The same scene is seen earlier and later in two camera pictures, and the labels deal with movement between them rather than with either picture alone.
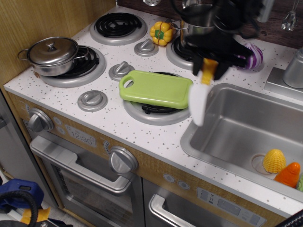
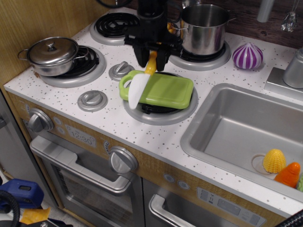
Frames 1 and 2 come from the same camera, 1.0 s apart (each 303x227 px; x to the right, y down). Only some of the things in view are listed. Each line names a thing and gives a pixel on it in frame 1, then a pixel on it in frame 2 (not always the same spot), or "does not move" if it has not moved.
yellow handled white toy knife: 200,89 → 139,81
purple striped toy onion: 255,58 does not move
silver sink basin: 241,125 does not move
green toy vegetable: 300,185 does not move
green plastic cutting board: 155,89 does not move
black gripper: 221,46 → 153,33
